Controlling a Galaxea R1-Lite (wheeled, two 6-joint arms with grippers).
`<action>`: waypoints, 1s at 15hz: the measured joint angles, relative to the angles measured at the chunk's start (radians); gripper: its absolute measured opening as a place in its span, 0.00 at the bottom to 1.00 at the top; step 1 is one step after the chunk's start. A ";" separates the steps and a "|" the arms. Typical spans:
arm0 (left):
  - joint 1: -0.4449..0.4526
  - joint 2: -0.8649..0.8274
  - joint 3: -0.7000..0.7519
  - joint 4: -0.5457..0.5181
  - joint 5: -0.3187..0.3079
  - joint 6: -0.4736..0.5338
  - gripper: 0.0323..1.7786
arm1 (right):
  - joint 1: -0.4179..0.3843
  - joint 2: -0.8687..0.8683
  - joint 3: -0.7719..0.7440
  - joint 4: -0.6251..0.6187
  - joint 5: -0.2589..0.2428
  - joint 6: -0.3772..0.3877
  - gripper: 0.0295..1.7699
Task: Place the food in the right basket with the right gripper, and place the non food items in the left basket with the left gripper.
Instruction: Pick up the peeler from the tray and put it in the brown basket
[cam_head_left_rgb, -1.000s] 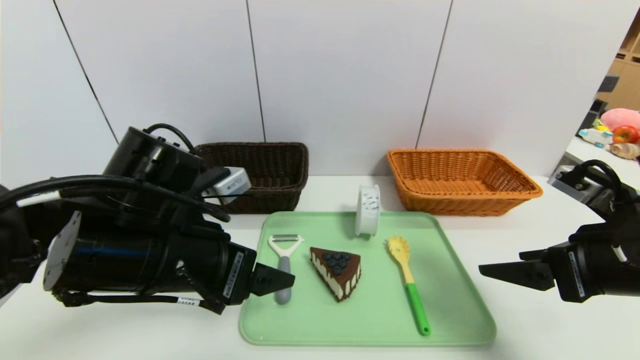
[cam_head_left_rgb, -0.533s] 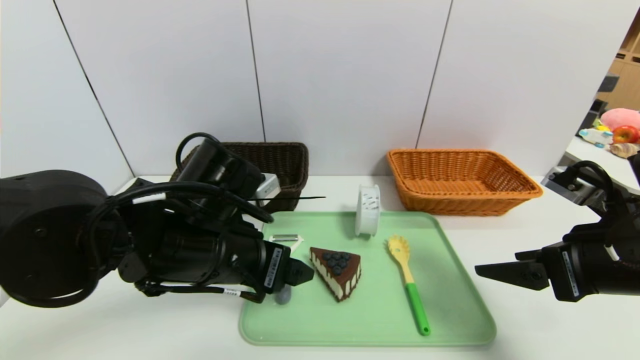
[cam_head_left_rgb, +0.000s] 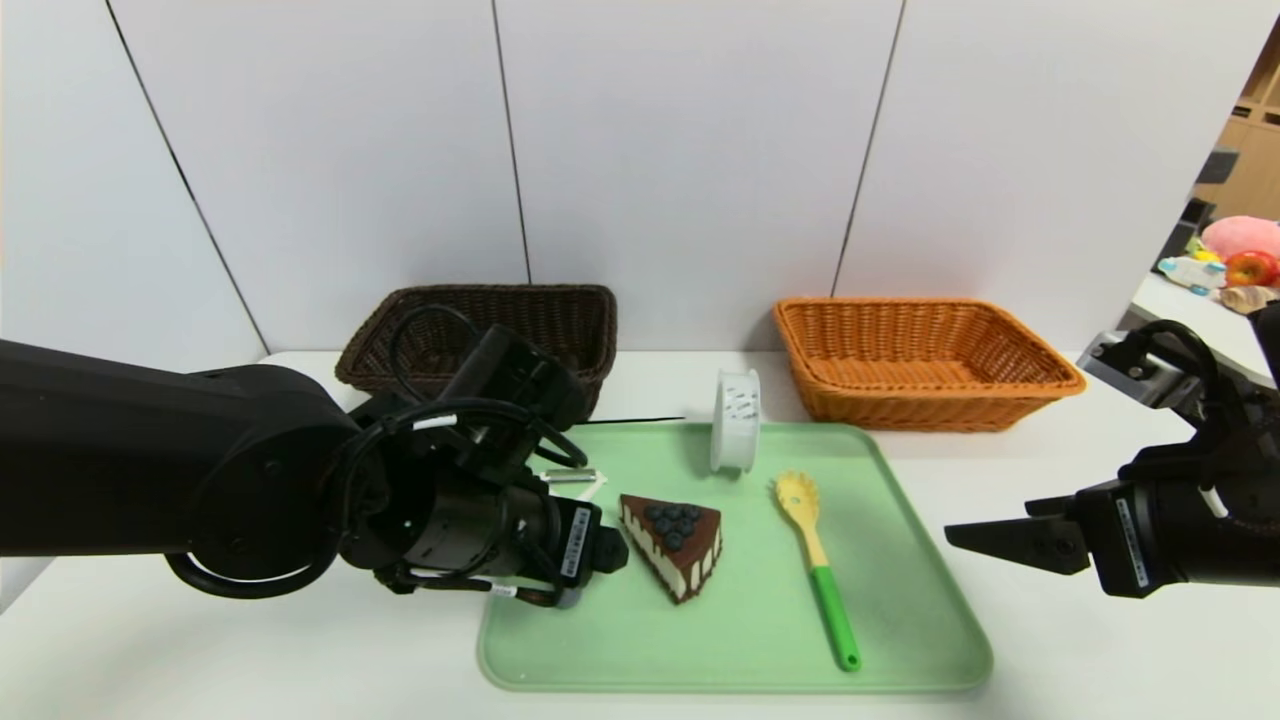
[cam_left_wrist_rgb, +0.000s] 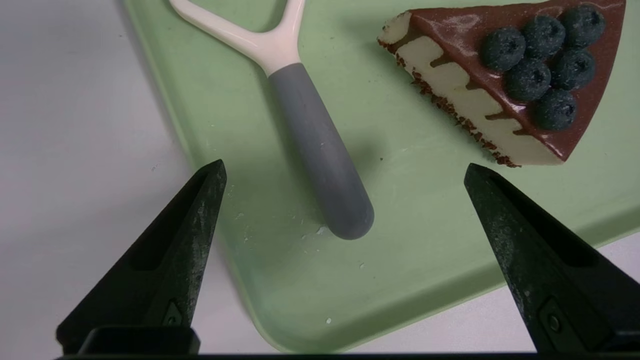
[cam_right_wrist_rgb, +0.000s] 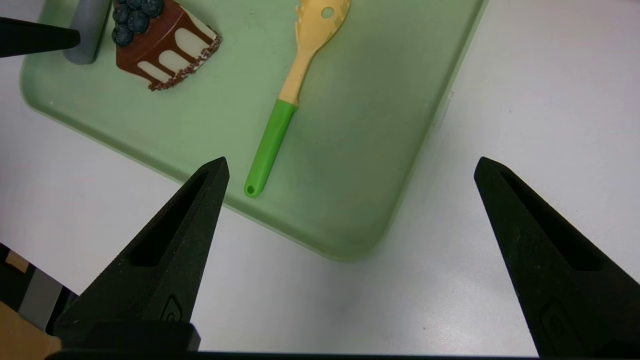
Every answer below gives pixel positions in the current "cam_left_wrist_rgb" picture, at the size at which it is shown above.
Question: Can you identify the light green plastic tray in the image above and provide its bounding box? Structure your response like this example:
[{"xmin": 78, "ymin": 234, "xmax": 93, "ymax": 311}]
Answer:
[{"xmin": 122, "ymin": 0, "xmax": 640, "ymax": 354}]

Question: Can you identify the chocolate blueberry cake slice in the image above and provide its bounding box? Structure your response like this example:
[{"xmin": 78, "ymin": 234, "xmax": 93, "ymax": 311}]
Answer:
[{"xmin": 377, "ymin": 0, "xmax": 627, "ymax": 168}]

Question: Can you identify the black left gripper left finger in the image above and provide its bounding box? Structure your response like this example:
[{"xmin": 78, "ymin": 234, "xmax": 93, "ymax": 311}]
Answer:
[{"xmin": 56, "ymin": 159, "xmax": 228, "ymax": 356}]

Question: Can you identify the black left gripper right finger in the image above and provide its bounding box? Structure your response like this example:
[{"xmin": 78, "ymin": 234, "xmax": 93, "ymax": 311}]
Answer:
[{"xmin": 464, "ymin": 163, "xmax": 640, "ymax": 356}]

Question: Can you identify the white peeler with grey handle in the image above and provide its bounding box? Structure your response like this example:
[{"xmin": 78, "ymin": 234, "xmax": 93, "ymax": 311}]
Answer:
[{"xmin": 169, "ymin": 0, "xmax": 375, "ymax": 241}]

